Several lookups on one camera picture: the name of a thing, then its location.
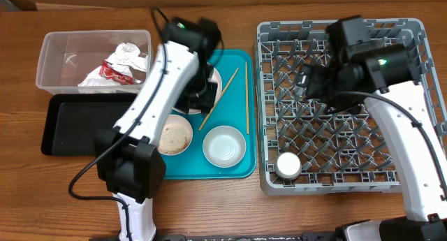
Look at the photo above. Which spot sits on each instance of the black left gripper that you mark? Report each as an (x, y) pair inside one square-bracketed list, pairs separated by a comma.
[(205, 104)]

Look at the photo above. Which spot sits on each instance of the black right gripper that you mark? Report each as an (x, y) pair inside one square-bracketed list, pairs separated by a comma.
[(312, 83)]

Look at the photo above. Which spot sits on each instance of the large white plate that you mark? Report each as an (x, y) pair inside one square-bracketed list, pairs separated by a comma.
[(203, 101)]

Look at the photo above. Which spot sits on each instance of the pink bowl with rice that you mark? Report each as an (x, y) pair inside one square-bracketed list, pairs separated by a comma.
[(176, 135)]

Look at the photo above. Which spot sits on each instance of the grey-white bowl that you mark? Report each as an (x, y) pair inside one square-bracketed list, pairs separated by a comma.
[(224, 146)]

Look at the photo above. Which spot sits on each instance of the white paper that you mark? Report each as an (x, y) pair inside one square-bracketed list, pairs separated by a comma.
[(127, 60)]

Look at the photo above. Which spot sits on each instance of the red snack wrapper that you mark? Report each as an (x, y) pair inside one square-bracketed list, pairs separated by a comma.
[(109, 73)]

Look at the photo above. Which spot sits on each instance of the white paper cup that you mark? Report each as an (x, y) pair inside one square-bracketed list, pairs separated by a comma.
[(288, 166)]

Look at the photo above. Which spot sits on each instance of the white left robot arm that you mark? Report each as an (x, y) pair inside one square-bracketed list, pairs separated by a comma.
[(127, 158)]

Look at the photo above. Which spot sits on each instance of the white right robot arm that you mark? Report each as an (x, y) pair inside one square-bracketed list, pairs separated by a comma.
[(385, 81)]

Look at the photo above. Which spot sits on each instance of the clear plastic waste bin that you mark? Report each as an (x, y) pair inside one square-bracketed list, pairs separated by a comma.
[(67, 57)]

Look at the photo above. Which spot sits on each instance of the black food waste tray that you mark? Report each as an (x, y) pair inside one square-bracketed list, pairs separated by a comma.
[(73, 119)]

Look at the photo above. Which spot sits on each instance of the teal plastic tray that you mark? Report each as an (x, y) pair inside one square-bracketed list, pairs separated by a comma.
[(230, 111)]

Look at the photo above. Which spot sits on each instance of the left wooden chopstick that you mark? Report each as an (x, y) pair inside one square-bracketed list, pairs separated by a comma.
[(219, 98)]

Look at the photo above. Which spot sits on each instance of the wooden chopstick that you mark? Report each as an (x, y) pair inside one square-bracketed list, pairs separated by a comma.
[(246, 97), (219, 98)]

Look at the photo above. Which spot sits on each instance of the right wooden chopstick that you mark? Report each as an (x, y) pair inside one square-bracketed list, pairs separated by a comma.
[(246, 97)]

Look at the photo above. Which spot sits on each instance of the grey plastic dish rack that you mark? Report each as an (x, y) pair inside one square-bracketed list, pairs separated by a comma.
[(338, 152)]

